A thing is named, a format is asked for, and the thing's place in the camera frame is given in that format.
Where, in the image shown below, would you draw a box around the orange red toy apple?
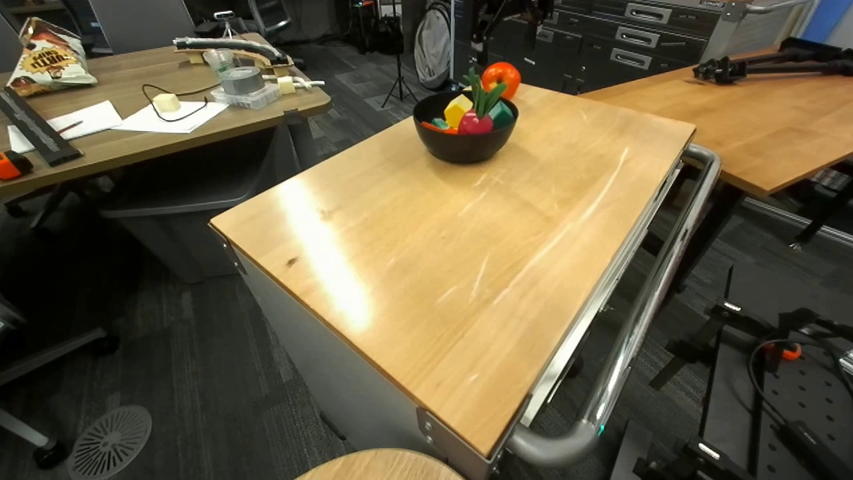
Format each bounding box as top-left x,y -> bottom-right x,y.
479,60 -> 522,99

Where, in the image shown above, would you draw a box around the yellow block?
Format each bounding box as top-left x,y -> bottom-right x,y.
443,92 -> 472,130

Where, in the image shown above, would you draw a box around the wooden office desk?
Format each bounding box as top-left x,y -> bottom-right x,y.
0,36 -> 330,202

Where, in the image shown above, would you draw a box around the large teal block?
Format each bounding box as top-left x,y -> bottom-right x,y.
488,100 -> 515,124

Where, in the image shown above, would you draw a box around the black bowl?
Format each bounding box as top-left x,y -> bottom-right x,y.
412,92 -> 520,166

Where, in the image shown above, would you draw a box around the black keyboard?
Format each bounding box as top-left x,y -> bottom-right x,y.
0,87 -> 81,166

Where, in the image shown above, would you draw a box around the chip bag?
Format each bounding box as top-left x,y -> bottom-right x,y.
5,16 -> 97,99

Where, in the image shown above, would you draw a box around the black pegboard base plate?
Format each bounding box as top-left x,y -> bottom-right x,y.
620,300 -> 853,480

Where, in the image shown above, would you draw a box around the steel tool cart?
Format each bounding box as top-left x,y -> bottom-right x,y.
214,87 -> 719,478

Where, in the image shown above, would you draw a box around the white paper sheets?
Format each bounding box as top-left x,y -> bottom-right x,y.
47,100 -> 225,140

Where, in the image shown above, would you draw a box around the round wooden stool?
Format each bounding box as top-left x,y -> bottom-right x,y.
295,448 -> 463,480

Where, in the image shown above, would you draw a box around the red toy radish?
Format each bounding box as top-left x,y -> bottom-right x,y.
458,83 -> 507,135

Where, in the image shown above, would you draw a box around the grey drawer cabinet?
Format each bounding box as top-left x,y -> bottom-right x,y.
484,0 -> 806,92

